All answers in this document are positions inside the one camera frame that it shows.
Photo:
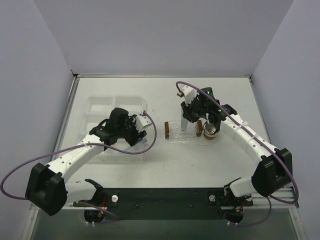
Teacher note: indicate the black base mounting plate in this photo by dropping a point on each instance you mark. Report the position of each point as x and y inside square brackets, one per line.
[204, 203]

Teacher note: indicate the light blue toothbrush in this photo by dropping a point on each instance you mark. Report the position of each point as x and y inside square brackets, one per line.
[140, 146]

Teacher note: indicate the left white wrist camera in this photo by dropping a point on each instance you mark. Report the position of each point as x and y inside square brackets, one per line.
[142, 122]

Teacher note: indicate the white dark-cap toothpaste tube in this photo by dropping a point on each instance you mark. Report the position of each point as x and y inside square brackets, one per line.
[184, 124]

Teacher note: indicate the clear textured glass tray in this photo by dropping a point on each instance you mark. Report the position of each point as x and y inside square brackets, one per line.
[193, 135]

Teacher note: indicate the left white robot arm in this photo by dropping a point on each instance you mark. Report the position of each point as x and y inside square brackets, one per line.
[48, 185]

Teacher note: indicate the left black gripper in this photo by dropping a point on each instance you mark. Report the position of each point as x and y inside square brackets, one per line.
[136, 137]

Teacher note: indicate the clear plastic organizer box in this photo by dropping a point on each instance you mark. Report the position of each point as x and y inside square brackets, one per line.
[98, 108]

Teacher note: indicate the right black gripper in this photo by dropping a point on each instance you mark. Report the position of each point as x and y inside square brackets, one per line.
[191, 115]

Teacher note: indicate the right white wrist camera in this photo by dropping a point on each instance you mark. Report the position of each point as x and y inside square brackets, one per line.
[187, 93]

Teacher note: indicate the aluminium front rail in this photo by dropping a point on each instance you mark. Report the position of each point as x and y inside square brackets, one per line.
[283, 197]

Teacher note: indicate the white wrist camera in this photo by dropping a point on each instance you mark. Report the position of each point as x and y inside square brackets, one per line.
[142, 122]
[187, 93]

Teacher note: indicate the cream metal cup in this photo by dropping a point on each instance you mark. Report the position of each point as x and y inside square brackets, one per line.
[209, 131]

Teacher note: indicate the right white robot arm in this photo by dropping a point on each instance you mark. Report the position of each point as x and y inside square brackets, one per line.
[273, 166]

